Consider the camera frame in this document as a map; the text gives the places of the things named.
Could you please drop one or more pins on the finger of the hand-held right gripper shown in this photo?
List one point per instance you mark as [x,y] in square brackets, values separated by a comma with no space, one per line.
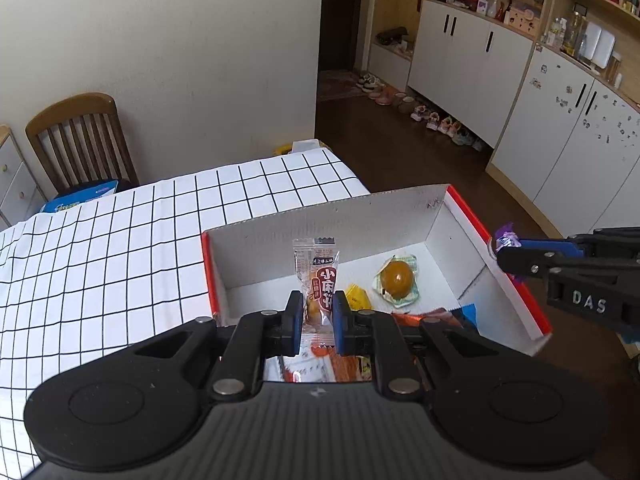
[525,262]
[545,245]

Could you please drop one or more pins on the blue green box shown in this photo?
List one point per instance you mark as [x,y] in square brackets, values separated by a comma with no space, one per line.
[80,196]

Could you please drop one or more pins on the white low cabinet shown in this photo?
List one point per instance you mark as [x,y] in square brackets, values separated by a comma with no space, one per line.
[465,60]

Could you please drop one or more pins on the red cardboard box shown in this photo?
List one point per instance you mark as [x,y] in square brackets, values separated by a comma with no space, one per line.
[350,220]

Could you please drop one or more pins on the checkered tablecloth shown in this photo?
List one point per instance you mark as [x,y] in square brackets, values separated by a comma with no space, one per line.
[125,260]

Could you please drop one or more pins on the white shoe bench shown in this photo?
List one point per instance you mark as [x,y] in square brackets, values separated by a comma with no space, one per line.
[392,62]

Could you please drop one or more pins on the white cabinet with stickers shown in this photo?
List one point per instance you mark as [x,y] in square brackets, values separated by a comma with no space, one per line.
[565,135]

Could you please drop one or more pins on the dark wooden door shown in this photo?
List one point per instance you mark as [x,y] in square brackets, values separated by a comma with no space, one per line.
[345,20]

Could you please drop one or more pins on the small yellow packet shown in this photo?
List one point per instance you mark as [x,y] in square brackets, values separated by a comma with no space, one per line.
[359,297]

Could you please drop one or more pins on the row of shoes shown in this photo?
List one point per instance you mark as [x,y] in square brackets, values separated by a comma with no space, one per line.
[425,112]

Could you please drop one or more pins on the small orange candy packet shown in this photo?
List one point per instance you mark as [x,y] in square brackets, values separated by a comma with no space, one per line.
[322,280]

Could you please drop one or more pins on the yellow floor object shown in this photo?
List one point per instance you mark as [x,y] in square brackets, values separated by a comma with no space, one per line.
[282,149]

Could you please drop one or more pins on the blue snack packet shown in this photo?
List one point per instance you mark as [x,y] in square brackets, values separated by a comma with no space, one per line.
[467,317]

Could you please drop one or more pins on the white plastic container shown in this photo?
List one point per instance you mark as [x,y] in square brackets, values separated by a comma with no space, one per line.
[599,45]

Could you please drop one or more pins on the patterned door rug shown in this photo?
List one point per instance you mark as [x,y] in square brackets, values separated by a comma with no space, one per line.
[340,85]

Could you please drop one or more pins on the yellow oil bottle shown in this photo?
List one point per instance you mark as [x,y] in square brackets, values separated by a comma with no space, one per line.
[574,35]

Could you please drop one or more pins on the green egg yolk packet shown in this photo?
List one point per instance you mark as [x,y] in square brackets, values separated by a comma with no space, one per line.
[397,280]

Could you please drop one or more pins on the wooden shelf unit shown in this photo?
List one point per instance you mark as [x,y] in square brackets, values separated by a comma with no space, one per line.
[590,0]

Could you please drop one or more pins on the white orange snack packet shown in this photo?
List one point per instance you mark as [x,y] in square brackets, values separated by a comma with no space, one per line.
[320,360]

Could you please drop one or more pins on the white wooden sideboard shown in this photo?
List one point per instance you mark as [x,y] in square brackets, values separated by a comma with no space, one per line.
[17,180]

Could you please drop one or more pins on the purple candy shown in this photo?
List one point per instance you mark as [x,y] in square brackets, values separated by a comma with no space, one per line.
[505,240]

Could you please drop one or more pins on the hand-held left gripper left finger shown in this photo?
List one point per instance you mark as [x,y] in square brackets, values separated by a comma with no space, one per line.
[295,320]

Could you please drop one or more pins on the wooden chair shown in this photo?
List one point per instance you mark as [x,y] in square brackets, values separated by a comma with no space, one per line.
[75,110]

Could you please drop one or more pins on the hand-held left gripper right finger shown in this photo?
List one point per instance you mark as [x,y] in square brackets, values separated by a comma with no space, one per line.
[342,322]

